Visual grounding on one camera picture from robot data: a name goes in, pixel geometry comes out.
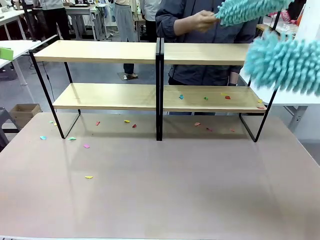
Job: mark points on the person left forearm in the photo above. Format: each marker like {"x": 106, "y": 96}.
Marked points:
{"x": 234, "y": 75}

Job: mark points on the white table grey legs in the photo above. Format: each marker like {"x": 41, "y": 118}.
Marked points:
{"x": 287, "y": 100}

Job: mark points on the teal chenille duster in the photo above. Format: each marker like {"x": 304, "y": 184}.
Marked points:
{"x": 250, "y": 11}
{"x": 282, "y": 65}

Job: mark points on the person right forearm dark sleeve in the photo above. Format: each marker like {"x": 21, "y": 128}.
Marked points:
{"x": 168, "y": 21}

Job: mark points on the black pole stand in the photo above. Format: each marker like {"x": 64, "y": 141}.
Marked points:
{"x": 28, "y": 22}

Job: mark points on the green box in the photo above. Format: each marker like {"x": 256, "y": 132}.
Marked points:
{"x": 5, "y": 53}

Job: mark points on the white background desk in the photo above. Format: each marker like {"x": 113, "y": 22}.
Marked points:
{"x": 10, "y": 17}

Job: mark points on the brown cardboard box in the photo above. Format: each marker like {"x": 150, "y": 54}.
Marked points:
{"x": 23, "y": 113}

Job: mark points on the person right hand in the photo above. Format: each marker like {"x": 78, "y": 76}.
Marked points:
{"x": 203, "y": 21}

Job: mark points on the pink paper scrap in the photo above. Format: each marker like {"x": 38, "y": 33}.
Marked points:
{"x": 86, "y": 146}

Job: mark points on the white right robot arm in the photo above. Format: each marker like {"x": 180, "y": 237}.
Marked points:
{"x": 310, "y": 17}

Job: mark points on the person in dark jacket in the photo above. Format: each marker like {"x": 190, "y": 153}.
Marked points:
{"x": 200, "y": 72}

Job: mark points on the pink packet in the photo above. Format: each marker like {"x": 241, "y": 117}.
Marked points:
{"x": 286, "y": 16}

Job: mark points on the grey background desk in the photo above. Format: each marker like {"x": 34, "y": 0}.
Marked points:
{"x": 80, "y": 12}

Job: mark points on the bystander in black trousers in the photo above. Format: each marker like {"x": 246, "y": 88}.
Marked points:
{"x": 150, "y": 22}

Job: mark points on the wood shelf unit black frame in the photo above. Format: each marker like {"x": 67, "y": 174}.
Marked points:
{"x": 100, "y": 51}
{"x": 205, "y": 53}

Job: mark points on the bystander in grey trousers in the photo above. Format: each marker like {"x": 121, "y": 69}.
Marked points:
{"x": 125, "y": 22}

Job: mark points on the bystander in dark trousers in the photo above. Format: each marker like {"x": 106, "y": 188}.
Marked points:
{"x": 55, "y": 17}

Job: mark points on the white side table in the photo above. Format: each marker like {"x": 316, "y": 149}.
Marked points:
{"x": 20, "y": 48}

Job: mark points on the grey chair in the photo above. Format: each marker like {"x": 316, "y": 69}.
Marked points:
{"x": 6, "y": 125}

